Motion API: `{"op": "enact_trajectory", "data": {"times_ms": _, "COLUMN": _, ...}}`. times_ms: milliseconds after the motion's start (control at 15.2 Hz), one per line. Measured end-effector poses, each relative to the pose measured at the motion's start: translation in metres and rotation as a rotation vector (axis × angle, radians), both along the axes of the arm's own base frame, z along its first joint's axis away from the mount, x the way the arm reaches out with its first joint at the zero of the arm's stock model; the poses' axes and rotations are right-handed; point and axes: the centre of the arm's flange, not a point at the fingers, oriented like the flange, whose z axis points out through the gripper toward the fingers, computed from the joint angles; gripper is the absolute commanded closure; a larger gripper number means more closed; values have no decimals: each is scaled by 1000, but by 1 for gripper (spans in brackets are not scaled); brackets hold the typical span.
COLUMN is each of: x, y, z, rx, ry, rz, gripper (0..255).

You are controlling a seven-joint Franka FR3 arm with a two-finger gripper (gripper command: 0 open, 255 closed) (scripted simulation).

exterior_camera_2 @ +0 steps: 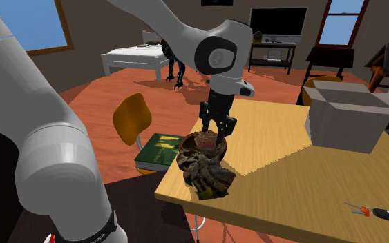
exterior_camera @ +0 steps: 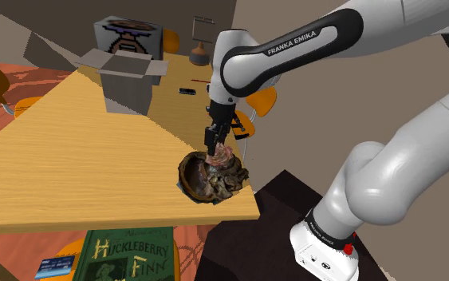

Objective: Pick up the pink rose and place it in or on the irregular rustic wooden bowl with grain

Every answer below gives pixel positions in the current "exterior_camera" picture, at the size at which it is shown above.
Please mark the open grey cardboard box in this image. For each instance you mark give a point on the open grey cardboard box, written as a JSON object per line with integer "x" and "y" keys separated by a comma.
{"x": 127, "y": 91}

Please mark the black phone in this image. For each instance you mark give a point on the black phone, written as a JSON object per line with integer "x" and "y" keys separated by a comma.
{"x": 187, "y": 91}

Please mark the brown wooden bowl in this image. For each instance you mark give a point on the brown wooden bowl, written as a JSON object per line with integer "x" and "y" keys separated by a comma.
{"x": 193, "y": 179}

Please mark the grey box with pixel figure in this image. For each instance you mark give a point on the grey box with pixel figure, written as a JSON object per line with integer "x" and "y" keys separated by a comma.
{"x": 129, "y": 37}

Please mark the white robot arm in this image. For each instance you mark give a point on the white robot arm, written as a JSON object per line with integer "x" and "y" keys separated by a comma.
{"x": 387, "y": 183}

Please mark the green book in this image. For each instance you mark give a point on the green book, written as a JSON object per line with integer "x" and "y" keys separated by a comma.
{"x": 130, "y": 253}

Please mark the blue card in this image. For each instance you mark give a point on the blue card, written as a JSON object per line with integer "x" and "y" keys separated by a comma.
{"x": 55, "y": 266}

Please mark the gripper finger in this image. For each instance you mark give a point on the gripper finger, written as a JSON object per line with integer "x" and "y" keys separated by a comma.
{"x": 209, "y": 142}
{"x": 221, "y": 136}

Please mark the pink brown lump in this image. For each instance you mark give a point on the pink brown lump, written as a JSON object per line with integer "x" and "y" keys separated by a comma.
{"x": 219, "y": 157}

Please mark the dark crumpled lump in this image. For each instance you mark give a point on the dark crumpled lump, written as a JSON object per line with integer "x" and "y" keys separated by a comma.
{"x": 228, "y": 181}

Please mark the dark robot stand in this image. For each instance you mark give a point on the dark robot stand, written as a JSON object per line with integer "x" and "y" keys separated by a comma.
{"x": 247, "y": 249}

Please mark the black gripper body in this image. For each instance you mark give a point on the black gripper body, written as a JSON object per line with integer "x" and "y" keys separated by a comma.
{"x": 221, "y": 113}

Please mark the red pen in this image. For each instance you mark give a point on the red pen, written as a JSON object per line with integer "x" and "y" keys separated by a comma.
{"x": 200, "y": 80}

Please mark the wooden table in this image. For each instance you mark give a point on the wooden table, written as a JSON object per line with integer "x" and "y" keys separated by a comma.
{"x": 72, "y": 163}

